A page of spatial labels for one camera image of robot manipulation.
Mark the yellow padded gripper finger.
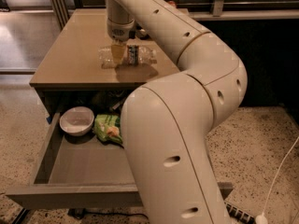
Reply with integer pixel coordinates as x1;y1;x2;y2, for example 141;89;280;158
111;40;126;64

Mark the open grey top drawer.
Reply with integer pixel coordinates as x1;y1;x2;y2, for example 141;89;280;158
7;108;232;214

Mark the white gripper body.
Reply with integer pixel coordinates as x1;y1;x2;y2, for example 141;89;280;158
107;19;135;42

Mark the black floor cable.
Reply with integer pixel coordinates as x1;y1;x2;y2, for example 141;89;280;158
67;207;149;220

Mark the white bowl in drawer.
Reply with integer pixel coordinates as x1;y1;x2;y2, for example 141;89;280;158
60;106;94;136

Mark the clear plastic water bottle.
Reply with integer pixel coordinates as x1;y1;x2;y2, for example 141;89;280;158
98;45;156;69

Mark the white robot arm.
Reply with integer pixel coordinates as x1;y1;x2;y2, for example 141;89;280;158
114;0;248;224

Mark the white cable with plug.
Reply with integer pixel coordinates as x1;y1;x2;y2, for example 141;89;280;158
254;135;299;224

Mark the grey drawer cabinet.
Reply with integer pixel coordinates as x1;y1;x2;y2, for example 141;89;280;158
30;8;178;116

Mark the green snack bag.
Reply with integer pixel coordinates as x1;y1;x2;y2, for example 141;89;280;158
93;114;122;145

